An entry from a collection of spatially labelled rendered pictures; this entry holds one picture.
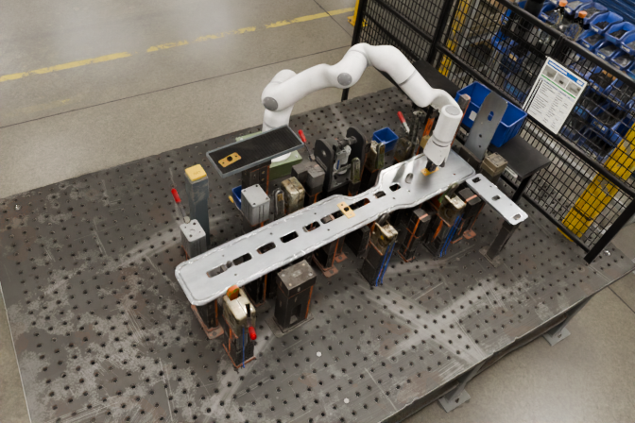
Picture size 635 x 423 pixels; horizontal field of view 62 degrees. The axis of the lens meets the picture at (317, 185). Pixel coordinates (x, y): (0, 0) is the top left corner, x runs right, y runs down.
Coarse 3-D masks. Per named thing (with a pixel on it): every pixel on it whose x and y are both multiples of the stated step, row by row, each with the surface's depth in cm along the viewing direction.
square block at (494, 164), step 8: (496, 152) 239; (488, 160) 235; (496, 160) 236; (504, 160) 236; (480, 168) 241; (488, 168) 237; (496, 168) 233; (504, 168) 237; (488, 176) 239; (496, 176) 239; (472, 192) 251
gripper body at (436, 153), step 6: (426, 144) 226; (432, 144) 222; (426, 150) 227; (432, 150) 224; (438, 150) 220; (444, 150) 219; (432, 156) 225; (438, 156) 221; (444, 156) 221; (438, 162) 223
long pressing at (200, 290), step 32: (416, 160) 238; (448, 160) 241; (384, 192) 223; (416, 192) 225; (288, 224) 205; (320, 224) 207; (352, 224) 209; (224, 256) 192; (256, 256) 194; (288, 256) 195; (192, 288) 182; (224, 288) 183
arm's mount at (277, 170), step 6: (258, 132) 268; (240, 138) 263; (294, 156) 261; (276, 162) 256; (282, 162) 257; (288, 162) 258; (294, 162) 260; (270, 168) 254; (276, 168) 256; (282, 168) 259; (288, 168) 261; (270, 174) 257; (276, 174) 259; (282, 174) 262; (288, 174) 264
